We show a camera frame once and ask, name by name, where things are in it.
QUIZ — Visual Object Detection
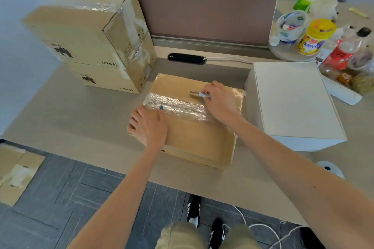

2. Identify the white power strip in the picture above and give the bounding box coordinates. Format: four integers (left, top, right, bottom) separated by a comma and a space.
320, 74, 362, 106

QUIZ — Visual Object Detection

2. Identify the red label soda bottle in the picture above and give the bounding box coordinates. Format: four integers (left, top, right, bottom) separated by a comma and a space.
321, 27, 372, 70

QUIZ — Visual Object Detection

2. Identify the white handheld controller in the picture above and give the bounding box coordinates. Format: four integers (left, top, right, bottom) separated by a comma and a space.
315, 160, 345, 179

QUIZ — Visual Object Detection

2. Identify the person's right forearm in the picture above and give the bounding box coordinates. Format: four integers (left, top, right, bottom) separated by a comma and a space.
228, 113, 374, 249

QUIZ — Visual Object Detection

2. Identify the white box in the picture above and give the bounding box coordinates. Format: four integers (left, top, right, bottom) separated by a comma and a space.
245, 62, 348, 152

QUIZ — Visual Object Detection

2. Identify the round beige shelf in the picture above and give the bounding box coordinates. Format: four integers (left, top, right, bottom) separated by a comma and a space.
268, 39, 322, 63

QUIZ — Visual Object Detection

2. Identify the yellow lid jar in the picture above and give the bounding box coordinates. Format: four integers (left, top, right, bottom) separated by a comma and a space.
297, 19, 337, 56

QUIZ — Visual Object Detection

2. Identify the clear plastic cup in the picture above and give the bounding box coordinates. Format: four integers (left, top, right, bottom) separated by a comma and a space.
348, 49, 374, 70

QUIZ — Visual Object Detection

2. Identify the black striped shoe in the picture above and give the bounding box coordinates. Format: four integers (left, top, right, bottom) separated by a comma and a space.
187, 195, 201, 229
209, 218, 226, 249

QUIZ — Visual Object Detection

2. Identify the white tape roll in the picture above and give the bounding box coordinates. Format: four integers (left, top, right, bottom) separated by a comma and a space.
276, 11, 307, 44

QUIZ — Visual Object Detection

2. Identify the white desk cable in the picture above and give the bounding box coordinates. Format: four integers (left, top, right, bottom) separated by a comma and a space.
203, 56, 253, 65

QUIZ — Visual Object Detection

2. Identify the person's left hand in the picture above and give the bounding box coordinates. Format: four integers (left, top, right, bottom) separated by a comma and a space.
127, 104, 169, 152

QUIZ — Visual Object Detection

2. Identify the green tissue pack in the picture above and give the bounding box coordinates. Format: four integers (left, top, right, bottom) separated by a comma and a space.
293, 0, 322, 12

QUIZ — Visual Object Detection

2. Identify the clear bag of snacks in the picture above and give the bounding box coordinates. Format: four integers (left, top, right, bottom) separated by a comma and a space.
350, 62, 374, 96

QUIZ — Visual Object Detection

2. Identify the small yellow packet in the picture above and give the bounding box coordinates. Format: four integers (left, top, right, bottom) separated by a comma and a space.
348, 7, 370, 19

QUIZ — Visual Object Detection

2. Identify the brown cardboard box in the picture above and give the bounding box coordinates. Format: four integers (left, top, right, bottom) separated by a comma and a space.
63, 31, 157, 94
0, 144, 46, 207
128, 73, 245, 170
22, 0, 150, 69

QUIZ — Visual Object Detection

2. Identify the mauve desk divider panel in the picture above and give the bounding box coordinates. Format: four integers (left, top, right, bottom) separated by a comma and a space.
135, 0, 277, 51

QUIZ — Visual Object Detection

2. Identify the small white printed bottle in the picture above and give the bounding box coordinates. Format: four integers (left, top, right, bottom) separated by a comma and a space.
314, 28, 344, 67

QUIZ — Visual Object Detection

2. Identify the person's left forearm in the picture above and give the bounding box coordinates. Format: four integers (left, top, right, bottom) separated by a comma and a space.
67, 146, 164, 249

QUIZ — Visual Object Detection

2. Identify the black desk power socket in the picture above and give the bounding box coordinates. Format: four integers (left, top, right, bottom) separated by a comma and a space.
167, 53, 207, 65

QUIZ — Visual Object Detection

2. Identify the person's right hand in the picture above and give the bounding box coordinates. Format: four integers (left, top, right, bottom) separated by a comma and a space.
201, 80, 245, 125

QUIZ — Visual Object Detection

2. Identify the white plastic tub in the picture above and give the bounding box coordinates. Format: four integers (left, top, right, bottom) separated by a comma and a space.
308, 0, 339, 22

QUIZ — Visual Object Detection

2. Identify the white utility knife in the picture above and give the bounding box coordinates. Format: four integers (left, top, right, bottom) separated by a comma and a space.
190, 90, 212, 99

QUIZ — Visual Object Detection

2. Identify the white floor cable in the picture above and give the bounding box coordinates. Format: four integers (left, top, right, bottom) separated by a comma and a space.
232, 205, 306, 249

